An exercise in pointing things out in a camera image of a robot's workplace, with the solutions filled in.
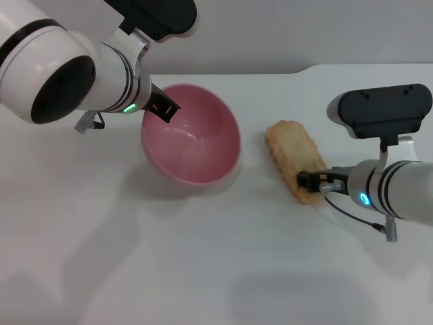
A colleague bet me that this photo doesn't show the left arm cable with plug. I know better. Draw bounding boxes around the left arm cable with plug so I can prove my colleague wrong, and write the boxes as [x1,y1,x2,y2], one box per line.
[74,110,106,135]

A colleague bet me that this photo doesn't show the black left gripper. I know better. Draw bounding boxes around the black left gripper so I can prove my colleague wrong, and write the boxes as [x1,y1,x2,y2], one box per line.
[145,83,181,123]

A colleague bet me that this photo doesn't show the orange striped bread loaf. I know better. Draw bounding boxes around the orange striped bread loaf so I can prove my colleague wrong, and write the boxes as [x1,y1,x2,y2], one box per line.
[264,118,328,206]

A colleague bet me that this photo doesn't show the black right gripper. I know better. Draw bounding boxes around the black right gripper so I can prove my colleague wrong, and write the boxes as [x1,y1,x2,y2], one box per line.
[296,165,356,196]

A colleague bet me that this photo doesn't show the arm cable with plug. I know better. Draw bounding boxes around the arm cable with plug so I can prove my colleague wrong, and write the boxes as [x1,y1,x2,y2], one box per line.
[74,110,106,135]
[321,181,398,242]

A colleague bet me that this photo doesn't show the pink plastic bowl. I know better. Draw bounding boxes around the pink plastic bowl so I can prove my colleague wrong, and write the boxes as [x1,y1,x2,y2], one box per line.
[140,83,242,184]

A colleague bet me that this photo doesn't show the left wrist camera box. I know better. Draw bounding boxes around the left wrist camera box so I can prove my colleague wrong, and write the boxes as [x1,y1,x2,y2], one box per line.
[104,0,198,42]

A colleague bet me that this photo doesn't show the right arm cable with plug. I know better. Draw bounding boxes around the right arm cable with plug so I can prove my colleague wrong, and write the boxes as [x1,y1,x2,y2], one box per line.
[321,181,398,242]

